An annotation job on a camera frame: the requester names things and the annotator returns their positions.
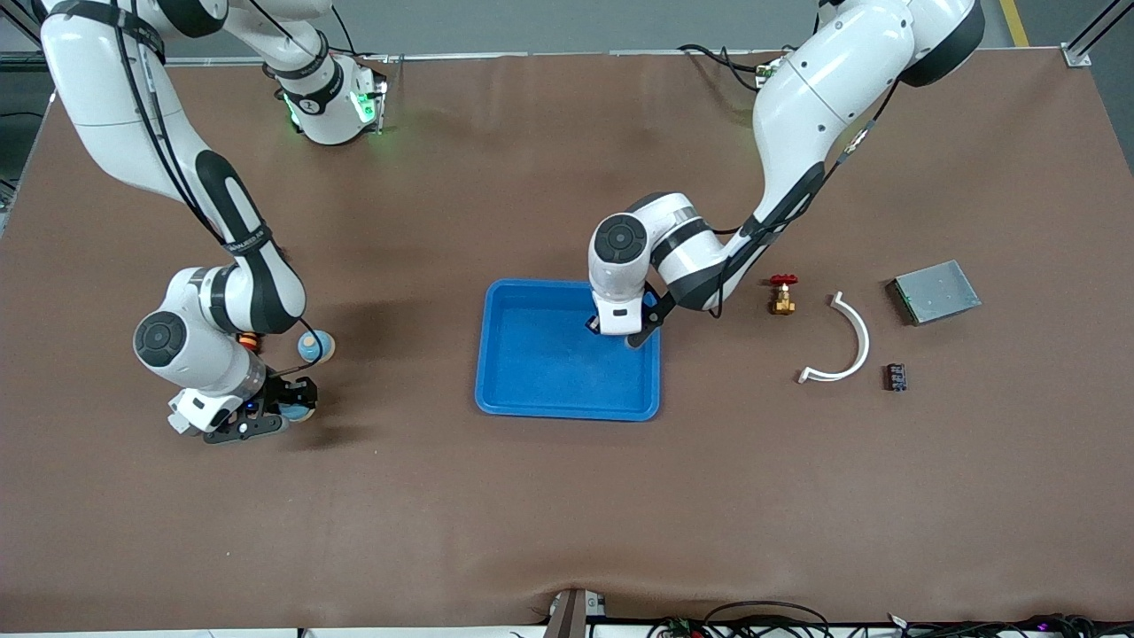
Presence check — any blue plastic tray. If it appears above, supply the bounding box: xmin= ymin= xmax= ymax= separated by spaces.
xmin=474 ymin=280 xmax=662 ymax=423

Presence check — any white curved plastic clamp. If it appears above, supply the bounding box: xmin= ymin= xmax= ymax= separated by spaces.
xmin=797 ymin=292 xmax=871 ymax=385

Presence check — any aluminium frame strut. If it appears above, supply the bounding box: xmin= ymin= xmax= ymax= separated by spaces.
xmin=1061 ymin=0 xmax=1134 ymax=68

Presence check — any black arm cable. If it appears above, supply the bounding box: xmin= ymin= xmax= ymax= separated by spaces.
xmin=713 ymin=78 xmax=903 ymax=318
xmin=111 ymin=0 xmax=324 ymax=380

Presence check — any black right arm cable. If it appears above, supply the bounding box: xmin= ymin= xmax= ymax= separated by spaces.
xmin=111 ymin=0 xmax=324 ymax=380

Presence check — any black cable bundle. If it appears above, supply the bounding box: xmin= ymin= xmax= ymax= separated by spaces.
xmin=908 ymin=611 xmax=1134 ymax=638

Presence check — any black cable loop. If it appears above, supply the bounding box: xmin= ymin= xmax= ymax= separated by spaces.
xmin=704 ymin=601 xmax=834 ymax=638

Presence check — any metal table edge bracket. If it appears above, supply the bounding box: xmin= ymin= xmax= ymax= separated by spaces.
xmin=542 ymin=588 xmax=609 ymax=638

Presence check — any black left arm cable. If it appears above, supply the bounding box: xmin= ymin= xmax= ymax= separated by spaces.
xmin=713 ymin=78 xmax=903 ymax=318

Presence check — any grey metal box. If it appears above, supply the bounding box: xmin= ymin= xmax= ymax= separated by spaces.
xmin=887 ymin=260 xmax=983 ymax=327

